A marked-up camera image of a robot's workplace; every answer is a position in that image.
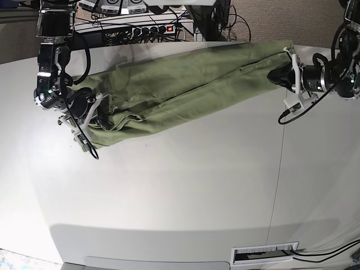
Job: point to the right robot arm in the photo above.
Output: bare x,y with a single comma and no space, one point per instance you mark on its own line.
54,85

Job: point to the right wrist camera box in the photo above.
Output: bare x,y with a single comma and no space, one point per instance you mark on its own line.
80,139

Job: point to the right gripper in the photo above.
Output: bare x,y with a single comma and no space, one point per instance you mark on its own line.
83,110

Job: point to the green T-shirt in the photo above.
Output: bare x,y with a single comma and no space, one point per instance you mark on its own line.
152,96

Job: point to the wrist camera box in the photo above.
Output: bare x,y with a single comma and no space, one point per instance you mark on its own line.
80,139
294,103

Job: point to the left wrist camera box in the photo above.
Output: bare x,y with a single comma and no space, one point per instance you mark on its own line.
294,103

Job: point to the black foot pedal left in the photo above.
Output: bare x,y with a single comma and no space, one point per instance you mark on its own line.
87,5

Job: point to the table cable grommet slot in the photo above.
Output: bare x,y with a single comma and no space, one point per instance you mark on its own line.
258,255

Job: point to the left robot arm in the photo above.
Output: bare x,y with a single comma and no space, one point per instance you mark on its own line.
339,74

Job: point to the black foot pedal middle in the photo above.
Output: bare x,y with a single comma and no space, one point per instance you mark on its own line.
110,10

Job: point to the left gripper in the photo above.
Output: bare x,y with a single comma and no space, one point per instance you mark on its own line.
304,80

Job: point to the white desk frame with cables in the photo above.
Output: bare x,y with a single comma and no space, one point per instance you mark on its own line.
192,23

